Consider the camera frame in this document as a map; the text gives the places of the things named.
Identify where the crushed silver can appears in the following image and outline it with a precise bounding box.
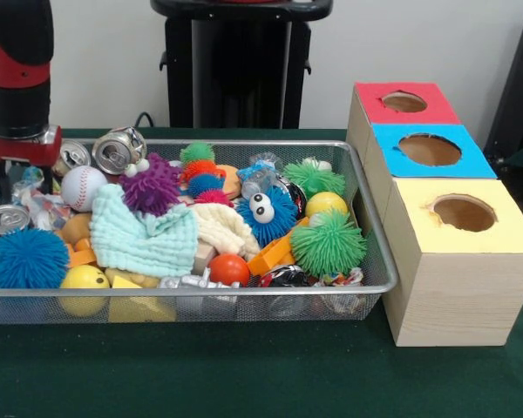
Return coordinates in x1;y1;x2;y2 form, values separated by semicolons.
91;125;148;176

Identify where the shallow mesh bin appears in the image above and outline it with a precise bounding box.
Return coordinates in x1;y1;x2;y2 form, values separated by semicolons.
0;138;398;326

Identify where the blue spiky ball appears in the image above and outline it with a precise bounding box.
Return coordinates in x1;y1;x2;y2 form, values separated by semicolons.
0;227;71;290

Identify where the purple spiky toy with eyes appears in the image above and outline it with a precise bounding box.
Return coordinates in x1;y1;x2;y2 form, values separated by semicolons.
118;152;185;217

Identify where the polka dot cloth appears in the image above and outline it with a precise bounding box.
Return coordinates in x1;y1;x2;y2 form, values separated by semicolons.
11;176;71;231

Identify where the blue spiky toy with eyes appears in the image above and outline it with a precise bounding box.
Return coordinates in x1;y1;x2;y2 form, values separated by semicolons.
235;185;300;248

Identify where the mint green cloth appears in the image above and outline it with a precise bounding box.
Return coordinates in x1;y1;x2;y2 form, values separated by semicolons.
89;182;200;280

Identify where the cream cloth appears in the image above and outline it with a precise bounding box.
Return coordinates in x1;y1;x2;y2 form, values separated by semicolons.
190;202;262;262

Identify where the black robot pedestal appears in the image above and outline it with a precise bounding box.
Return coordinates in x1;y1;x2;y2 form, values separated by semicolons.
150;0;335;130

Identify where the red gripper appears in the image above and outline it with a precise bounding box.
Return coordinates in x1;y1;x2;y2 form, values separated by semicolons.
0;125;64;206

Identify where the wooden box with three holes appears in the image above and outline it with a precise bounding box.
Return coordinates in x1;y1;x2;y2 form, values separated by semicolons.
346;80;523;348

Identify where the yellow smiley ball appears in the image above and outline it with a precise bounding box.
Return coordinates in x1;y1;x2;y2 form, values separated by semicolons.
59;264;112;317

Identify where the white baseball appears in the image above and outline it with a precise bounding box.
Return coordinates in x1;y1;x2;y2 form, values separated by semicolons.
60;165;109;213

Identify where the green spiky toy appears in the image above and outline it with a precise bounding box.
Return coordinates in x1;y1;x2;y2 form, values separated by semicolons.
289;208;368;279

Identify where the orange ball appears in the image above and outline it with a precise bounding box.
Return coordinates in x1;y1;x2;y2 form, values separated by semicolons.
208;253;251;287

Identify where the dark green tablecloth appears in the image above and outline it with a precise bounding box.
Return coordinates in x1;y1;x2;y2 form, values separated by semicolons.
0;127;523;418

